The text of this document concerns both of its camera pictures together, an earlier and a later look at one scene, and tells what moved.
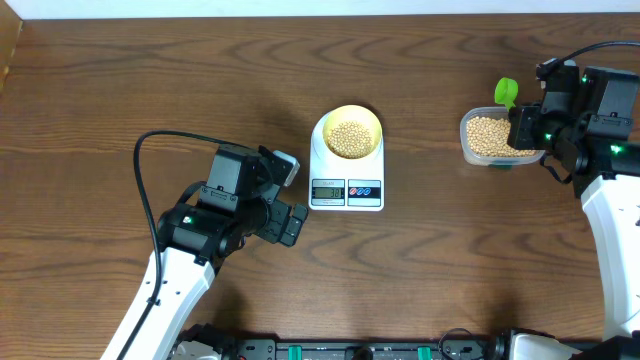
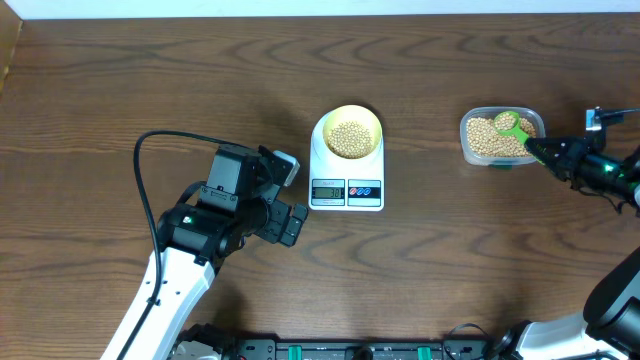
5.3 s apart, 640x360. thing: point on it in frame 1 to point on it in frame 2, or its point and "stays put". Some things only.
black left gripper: x=273 y=229 stays put
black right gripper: x=523 y=118 to x=566 y=164
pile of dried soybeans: x=489 y=136 stays put
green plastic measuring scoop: x=506 y=92 to x=507 y=121
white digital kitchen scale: x=343 y=185 stays put
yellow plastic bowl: x=352 y=131 stays put
